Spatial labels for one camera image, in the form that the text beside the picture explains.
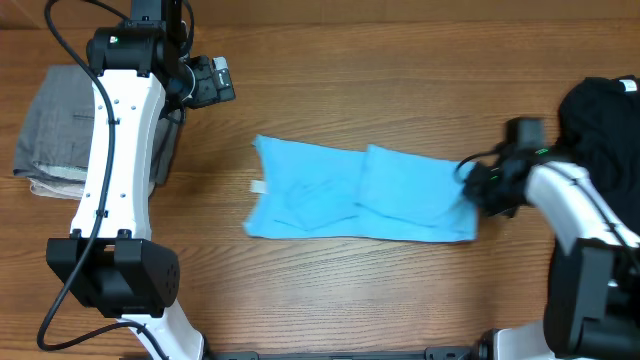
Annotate folded beige garment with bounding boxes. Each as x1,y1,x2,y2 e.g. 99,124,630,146
28,174,157,201

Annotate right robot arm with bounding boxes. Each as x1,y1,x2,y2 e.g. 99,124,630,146
463,117,639,359

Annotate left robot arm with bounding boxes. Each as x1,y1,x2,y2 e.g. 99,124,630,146
46,0,235,360

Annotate folded grey trousers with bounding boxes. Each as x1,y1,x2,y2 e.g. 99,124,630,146
14,65,182,192

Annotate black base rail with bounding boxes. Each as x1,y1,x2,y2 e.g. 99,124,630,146
204,346,478,360

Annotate light blue printed t-shirt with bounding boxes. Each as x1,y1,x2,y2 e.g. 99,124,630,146
244,135,478,243

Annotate black garment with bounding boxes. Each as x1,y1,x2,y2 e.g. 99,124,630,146
558,75,639,232

